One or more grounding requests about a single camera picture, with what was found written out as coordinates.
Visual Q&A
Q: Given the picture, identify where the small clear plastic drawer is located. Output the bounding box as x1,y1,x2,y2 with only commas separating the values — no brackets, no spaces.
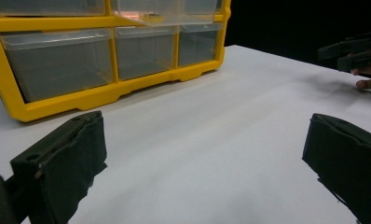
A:
114,25,179,81
177,22,224,68

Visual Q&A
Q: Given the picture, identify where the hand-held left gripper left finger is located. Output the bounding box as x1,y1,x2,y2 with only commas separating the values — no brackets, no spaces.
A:
9,110,108,224

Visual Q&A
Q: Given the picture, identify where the pulled-out clear plastic drawer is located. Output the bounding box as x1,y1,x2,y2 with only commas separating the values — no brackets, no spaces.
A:
110,0,219,27

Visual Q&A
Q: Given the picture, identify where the yellow plastic drawer cabinet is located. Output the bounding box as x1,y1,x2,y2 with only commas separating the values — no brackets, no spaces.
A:
0,0,232,123

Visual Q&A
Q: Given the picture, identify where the wide clear plastic drawer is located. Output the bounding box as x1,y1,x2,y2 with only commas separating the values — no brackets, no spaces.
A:
0,0,106,18
0,27,115,104

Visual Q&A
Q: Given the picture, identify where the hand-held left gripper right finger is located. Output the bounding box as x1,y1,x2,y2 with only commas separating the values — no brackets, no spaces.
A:
301,113,371,224

